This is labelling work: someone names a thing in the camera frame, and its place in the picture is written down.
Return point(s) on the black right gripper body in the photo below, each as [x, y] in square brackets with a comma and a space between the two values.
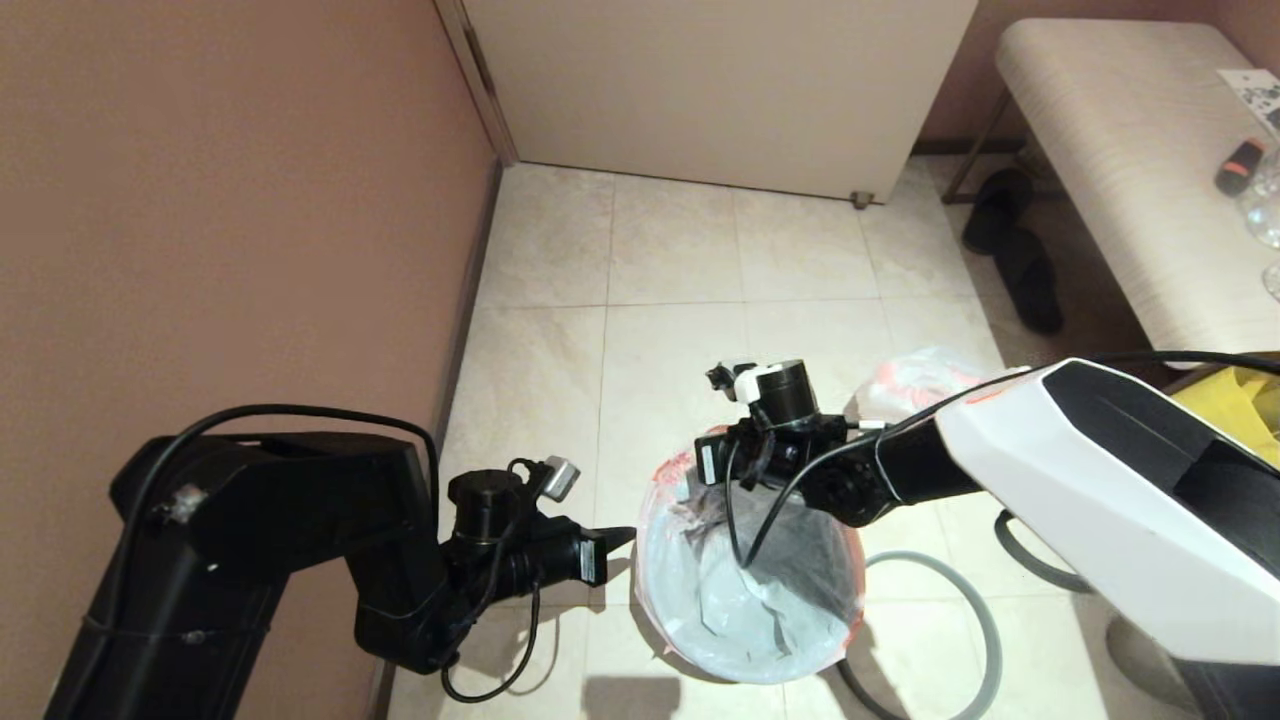
[725, 460]

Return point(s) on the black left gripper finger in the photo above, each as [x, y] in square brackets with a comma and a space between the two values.
[618, 538]

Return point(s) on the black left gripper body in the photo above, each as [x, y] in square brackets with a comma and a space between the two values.
[590, 558]

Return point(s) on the white red plastic bin liner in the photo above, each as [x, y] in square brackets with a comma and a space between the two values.
[750, 620]

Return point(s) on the white red plastic bag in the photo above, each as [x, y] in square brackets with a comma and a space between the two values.
[910, 385]

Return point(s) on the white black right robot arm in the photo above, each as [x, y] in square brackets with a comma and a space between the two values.
[1100, 480]

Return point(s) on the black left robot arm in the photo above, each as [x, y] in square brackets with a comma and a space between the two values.
[280, 540]

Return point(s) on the yellow fabric bag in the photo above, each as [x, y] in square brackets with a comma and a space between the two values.
[1245, 395]

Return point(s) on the small metal door stopper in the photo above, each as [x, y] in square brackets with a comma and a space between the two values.
[860, 200]

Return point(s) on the black slipper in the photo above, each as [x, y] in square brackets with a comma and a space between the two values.
[1030, 284]
[995, 206]

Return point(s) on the white door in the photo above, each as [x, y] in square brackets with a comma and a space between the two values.
[720, 90]

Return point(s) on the thin metal table leg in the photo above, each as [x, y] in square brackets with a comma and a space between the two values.
[975, 147]

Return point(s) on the dark door hinge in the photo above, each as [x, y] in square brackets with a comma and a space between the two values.
[483, 70]

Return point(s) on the beige wood-grain table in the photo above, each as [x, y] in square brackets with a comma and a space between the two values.
[1120, 180]

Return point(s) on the clear drinking glass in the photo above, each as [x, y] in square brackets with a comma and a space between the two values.
[1274, 282]
[1267, 212]

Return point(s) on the black and red remote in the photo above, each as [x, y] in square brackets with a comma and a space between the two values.
[1238, 167]

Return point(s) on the printed paper leaflet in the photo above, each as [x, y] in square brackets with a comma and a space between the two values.
[1260, 93]

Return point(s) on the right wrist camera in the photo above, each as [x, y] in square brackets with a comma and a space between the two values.
[722, 378]

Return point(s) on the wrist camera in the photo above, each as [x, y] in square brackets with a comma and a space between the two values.
[722, 378]
[560, 478]

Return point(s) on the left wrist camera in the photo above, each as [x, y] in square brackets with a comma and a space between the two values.
[560, 478]

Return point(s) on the beige door frame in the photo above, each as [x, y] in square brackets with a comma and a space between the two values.
[495, 130]

